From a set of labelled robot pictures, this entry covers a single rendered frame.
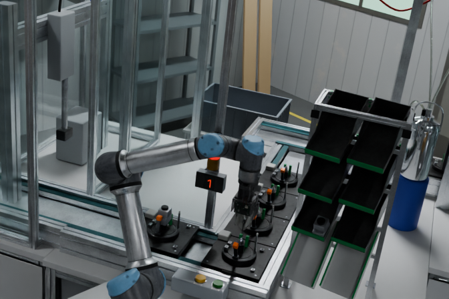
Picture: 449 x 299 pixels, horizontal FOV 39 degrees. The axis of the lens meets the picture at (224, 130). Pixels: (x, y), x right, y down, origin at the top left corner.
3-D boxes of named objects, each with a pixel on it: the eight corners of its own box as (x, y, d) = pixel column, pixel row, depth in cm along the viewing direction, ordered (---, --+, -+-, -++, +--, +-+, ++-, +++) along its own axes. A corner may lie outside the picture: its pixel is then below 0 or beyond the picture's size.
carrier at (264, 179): (301, 200, 311) (305, 177, 306) (254, 188, 317) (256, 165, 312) (311, 179, 332) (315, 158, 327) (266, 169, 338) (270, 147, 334)
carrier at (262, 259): (258, 283, 246) (262, 256, 241) (200, 266, 252) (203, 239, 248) (274, 251, 267) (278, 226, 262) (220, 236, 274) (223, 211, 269)
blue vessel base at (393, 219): (415, 235, 309) (428, 185, 299) (383, 226, 314) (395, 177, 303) (417, 219, 323) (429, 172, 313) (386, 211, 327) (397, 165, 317)
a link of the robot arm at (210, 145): (79, 154, 215) (216, 124, 202) (95, 155, 225) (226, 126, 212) (84, 188, 214) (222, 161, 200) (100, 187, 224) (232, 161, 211)
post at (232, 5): (210, 229, 276) (236, -2, 237) (204, 227, 277) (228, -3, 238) (212, 225, 279) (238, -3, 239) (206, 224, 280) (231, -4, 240)
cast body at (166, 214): (165, 225, 263) (166, 211, 260) (156, 223, 264) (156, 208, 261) (173, 216, 270) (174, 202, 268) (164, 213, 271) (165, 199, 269)
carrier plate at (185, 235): (177, 259, 256) (178, 254, 255) (123, 243, 262) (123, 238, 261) (199, 230, 277) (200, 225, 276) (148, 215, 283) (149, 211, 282)
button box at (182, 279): (221, 306, 240) (223, 292, 237) (170, 289, 245) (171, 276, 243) (228, 295, 246) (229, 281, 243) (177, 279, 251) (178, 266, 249)
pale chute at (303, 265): (314, 289, 241) (312, 287, 237) (282, 276, 246) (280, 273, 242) (341, 222, 249) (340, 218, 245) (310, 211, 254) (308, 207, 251)
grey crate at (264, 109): (273, 148, 443) (278, 117, 434) (190, 128, 460) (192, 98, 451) (288, 127, 481) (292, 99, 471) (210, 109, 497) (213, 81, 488)
